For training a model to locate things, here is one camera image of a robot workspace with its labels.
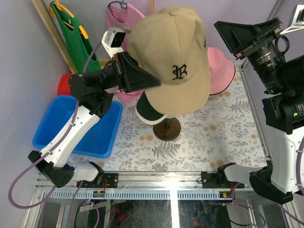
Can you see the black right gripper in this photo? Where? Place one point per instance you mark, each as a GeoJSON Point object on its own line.
{"type": "Point", "coordinates": [239, 38]}

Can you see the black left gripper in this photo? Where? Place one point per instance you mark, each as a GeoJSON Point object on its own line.
{"type": "Point", "coordinates": [121, 71]}

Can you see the green and white baseball cap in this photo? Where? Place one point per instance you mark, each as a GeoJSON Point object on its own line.
{"type": "Point", "coordinates": [147, 113]}

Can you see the pink bucket hat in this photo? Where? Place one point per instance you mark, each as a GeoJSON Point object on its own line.
{"type": "Point", "coordinates": [222, 71]}

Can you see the beige cap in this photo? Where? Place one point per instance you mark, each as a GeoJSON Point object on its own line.
{"type": "Point", "coordinates": [171, 46]}

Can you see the dark round mannequin stand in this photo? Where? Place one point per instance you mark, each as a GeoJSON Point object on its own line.
{"type": "Point", "coordinates": [168, 129]}

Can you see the blue plastic bin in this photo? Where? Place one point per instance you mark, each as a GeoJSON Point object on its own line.
{"type": "Point", "coordinates": [97, 142]}

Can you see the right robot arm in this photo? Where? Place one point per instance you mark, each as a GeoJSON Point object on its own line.
{"type": "Point", "coordinates": [284, 111]}

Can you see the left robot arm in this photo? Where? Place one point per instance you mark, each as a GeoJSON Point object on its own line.
{"type": "Point", "coordinates": [93, 102]}

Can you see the green tank top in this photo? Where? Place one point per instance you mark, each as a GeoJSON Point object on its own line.
{"type": "Point", "coordinates": [78, 47]}

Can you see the pink t-shirt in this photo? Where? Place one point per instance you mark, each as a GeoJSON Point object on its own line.
{"type": "Point", "coordinates": [124, 18]}

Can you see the red cloth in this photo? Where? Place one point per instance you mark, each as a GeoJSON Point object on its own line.
{"type": "Point", "coordinates": [63, 86]}

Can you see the blue-grey hanger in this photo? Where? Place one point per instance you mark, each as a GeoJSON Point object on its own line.
{"type": "Point", "coordinates": [121, 3]}

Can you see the floral table mat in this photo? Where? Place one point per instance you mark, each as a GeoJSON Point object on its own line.
{"type": "Point", "coordinates": [222, 131]}

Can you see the yellow hanger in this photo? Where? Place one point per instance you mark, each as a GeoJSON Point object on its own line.
{"type": "Point", "coordinates": [61, 7]}

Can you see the wooden clothes rack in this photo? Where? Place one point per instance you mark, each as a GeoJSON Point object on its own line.
{"type": "Point", "coordinates": [92, 15]}

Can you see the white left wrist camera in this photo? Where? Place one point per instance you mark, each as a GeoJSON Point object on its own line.
{"type": "Point", "coordinates": [112, 41]}

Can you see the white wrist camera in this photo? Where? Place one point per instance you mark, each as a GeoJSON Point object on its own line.
{"type": "Point", "coordinates": [112, 41]}
{"type": "Point", "coordinates": [296, 21]}

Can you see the aluminium corner post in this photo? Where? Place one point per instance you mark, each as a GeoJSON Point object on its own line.
{"type": "Point", "coordinates": [283, 9]}

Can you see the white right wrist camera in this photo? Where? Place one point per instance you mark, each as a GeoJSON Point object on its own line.
{"type": "Point", "coordinates": [296, 21]}

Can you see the aluminium mounting rail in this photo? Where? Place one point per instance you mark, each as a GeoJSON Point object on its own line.
{"type": "Point", "coordinates": [139, 185]}

